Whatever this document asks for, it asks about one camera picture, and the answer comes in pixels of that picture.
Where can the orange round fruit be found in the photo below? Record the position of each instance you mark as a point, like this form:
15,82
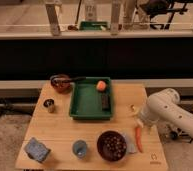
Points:
101,86

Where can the blue ceramic cup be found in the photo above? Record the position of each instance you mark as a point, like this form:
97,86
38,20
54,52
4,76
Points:
79,148

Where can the small metal cup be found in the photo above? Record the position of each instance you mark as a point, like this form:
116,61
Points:
49,104

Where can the person in background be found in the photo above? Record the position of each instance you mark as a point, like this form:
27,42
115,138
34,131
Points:
145,9

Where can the dark rectangular block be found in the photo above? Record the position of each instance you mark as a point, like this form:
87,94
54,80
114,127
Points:
105,101

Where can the blue sponge block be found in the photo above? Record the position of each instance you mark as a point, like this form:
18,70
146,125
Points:
36,150

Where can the far green tray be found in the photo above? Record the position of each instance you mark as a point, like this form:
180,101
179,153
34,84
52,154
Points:
90,25

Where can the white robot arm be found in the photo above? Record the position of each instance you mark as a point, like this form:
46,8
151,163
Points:
164,105

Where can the dark bowl with beans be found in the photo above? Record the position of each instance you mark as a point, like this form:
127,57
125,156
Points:
111,146

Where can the green plastic tray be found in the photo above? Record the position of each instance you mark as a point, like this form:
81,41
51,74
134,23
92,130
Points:
86,100

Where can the brown pan with handle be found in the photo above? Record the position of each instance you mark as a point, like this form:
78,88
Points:
61,82

